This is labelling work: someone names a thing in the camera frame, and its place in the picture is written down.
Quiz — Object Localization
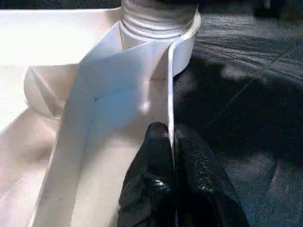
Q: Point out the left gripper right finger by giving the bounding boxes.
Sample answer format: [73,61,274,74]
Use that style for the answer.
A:
[173,124,251,227]

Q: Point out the white plastic table leg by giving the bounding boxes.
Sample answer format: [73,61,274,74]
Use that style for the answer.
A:
[121,0,199,39]

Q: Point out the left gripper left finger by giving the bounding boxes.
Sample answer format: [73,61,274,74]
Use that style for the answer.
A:
[117,122,177,227]

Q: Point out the white plastic table top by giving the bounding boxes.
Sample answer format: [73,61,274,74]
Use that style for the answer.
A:
[0,7,202,227]

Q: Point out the black work mat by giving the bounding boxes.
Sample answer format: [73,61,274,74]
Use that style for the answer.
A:
[0,0,303,227]

